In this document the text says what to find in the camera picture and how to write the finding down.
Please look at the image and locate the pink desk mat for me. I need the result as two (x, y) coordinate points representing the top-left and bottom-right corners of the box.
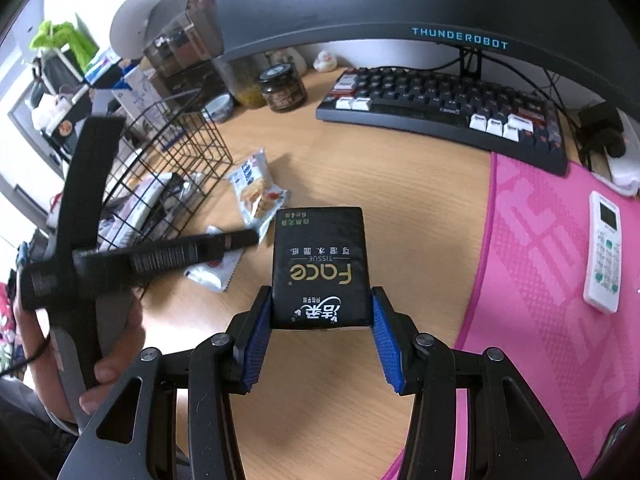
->
(380, 152), (640, 480)

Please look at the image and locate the black power adapter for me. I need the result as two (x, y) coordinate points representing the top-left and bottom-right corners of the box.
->
(577, 102), (626, 158)

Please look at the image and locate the black storage shelf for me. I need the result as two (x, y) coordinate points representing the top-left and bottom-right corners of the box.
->
(144, 0), (227, 104)

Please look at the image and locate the person's left hand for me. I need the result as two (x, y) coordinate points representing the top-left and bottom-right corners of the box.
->
(13, 296), (145, 422)

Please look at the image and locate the small white red-logo sachet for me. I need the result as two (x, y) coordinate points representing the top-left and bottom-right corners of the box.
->
(183, 248), (245, 292)

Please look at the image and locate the black tissue pack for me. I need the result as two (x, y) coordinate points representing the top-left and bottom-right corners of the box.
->
(271, 207), (373, 330)

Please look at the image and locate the white cracker snack packet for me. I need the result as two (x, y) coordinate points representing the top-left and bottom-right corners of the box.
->
(228, 150), (291, 228)

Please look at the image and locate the dark glass jar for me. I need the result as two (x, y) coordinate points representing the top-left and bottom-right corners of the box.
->
(258, 63), (308, 113)

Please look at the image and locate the black mechanical keyboard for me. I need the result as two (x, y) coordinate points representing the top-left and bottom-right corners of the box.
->
(316, 67), (568, 177)

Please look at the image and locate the black curved monitor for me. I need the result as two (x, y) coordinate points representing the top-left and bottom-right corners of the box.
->
(213, 0), (639, 116)

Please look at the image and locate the white remote control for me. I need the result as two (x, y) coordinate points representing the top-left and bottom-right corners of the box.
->
(582, 191), (622, 314)

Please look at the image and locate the black wire basket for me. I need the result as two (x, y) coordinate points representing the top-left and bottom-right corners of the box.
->
(96, 90), (233, 252)

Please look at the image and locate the small yellow duck figurine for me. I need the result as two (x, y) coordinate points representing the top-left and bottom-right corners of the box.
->
(312, 50), (337, 73)

